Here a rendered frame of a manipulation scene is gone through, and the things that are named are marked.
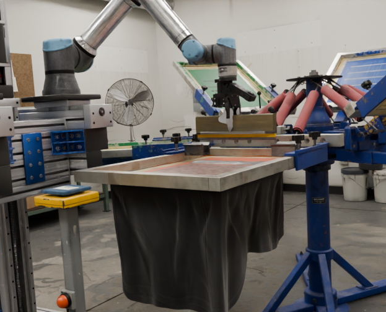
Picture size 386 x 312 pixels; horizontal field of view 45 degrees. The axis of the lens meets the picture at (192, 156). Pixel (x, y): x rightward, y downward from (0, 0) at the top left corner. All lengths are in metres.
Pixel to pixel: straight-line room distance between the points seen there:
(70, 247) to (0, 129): 0.41
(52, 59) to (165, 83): 5.53
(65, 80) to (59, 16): 4.37
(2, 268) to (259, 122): 1.09
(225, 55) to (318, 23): 4.41
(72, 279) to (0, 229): 0.51
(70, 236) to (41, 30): 4.82
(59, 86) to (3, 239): 0.61
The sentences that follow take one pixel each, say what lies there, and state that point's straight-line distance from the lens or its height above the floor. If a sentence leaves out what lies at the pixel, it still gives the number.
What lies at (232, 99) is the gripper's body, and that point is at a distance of 1.83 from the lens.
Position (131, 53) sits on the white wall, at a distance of 7.05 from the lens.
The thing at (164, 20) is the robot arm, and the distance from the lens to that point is 1.78.
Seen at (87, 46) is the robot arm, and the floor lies 1.46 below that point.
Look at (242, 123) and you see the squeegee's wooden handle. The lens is 1.82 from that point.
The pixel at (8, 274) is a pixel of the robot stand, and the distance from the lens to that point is 1.88.
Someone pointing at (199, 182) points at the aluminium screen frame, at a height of 0.97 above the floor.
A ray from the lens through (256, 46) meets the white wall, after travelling 6.52.
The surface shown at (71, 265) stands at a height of 0.75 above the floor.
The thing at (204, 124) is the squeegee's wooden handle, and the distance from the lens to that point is 1.91.
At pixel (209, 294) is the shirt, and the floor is 0.61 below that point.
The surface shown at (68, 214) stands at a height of 0.90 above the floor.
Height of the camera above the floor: 1.17
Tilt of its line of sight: 6 degrees down
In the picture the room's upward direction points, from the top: 3 degrees counter-clockwise
